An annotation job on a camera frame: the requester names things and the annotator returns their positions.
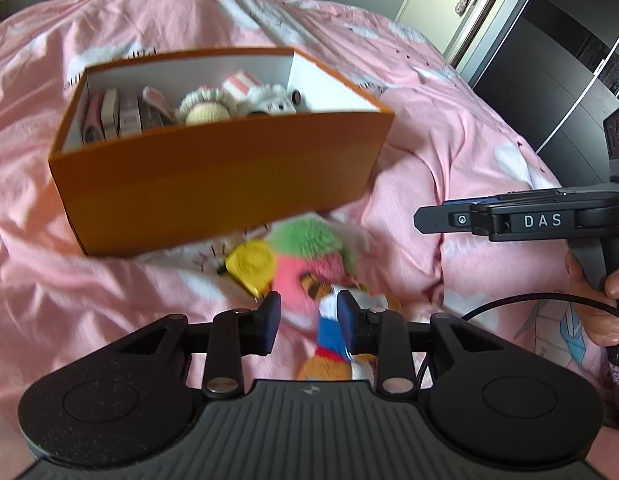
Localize yellow plastic toy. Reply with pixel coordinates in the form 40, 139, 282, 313
224, 241, 276, 297

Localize person's printed pink clothing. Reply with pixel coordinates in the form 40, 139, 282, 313
519, 300, 619, 431

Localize orange plush toy blue outfit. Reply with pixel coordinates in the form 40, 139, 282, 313
296, 272, 403, 381

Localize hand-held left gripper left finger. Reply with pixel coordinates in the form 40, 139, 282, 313
109, 291, 282, 396

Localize bunny plush pink ears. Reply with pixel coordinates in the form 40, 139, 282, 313
142, 86, 177, 123

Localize pink white striped plush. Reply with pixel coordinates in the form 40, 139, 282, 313
220, 73, 262, 101

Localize black wardrobe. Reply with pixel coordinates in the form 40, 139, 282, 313
472, 0, 619, 161

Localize person's right hand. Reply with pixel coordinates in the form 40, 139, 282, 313
564, 250, 619, 346

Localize grey door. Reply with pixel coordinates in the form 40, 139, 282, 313
394, 0, 515, 68

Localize orange cardboard box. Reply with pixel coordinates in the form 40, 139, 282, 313
48, 46, 395, 257

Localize white plush toy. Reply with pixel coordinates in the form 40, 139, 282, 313
246, 84, 302, 117

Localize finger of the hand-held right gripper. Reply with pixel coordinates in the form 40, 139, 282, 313
413, 198, 473, 235

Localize pink and green plush toy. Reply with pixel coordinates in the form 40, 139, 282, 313
266, 217, 375, 331

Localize black cable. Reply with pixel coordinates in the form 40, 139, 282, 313
414, 292, 619, 386

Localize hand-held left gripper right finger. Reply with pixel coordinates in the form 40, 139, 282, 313
337, 290, 500, 396

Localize pink printed blanket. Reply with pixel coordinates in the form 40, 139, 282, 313
0, 0, 619, 461

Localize cream crochet doll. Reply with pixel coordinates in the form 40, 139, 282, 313
176, 87, 240, 126

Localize grey book with cream edge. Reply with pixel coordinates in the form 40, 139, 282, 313
100, 87, 121, 141

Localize brown small box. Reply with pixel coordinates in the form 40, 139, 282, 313
139, 102, 165, 133

